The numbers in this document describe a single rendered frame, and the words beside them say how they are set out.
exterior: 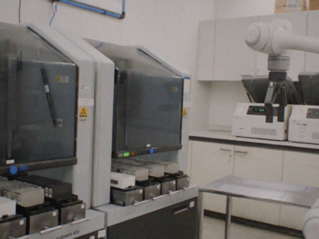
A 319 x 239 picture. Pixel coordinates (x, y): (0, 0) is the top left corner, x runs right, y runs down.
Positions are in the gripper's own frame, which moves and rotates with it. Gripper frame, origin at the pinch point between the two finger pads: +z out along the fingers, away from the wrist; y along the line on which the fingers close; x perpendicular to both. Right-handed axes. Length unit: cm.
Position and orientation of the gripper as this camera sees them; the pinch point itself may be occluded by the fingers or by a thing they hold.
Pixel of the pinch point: (275, 119)
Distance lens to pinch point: 177.4
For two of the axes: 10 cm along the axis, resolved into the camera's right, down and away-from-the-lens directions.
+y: 5.8, -0.2, 8.1
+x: -8.1, -0.7, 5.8
